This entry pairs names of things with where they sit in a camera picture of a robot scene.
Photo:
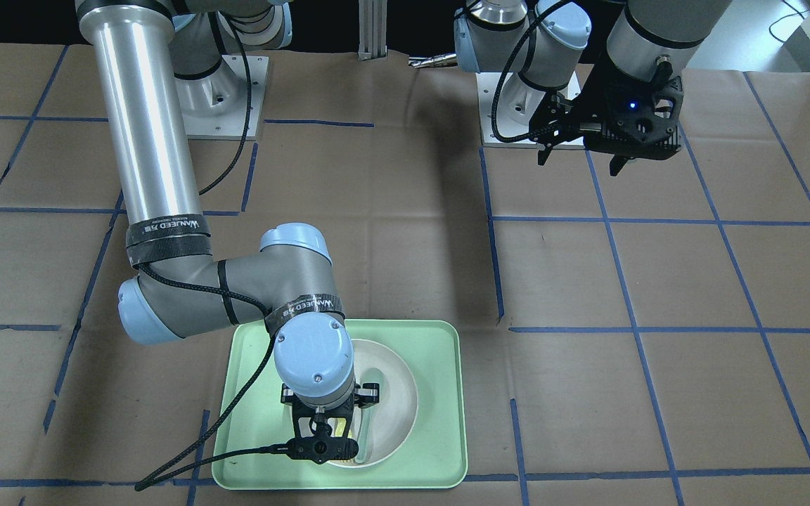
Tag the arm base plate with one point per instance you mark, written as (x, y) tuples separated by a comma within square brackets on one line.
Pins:
[(215, 107), (516, 106)]

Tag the yellow plastic fork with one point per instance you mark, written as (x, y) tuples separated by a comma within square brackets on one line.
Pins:
[(342, 427)]

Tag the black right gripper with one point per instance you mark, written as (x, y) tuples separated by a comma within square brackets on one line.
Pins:
[(370, 394)]

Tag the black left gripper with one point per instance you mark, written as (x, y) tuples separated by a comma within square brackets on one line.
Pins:
[(596, 103)]

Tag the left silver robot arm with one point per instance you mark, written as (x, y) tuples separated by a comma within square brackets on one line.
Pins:
[(563, 74)]

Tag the white round plate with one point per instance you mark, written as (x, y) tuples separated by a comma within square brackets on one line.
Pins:
[(383, 429)]

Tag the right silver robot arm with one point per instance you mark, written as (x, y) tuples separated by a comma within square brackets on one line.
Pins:
[(180, 289)]

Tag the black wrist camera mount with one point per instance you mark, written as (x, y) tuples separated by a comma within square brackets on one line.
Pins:
[(636, 119)]

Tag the mint green plastic tray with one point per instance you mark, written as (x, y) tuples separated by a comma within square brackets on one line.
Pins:
[(434, 456)]

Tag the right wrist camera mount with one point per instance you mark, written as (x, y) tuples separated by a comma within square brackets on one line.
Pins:
[(314, 441)]

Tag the aluminium frame post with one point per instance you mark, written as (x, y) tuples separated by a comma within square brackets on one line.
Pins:
[(372, 30)]

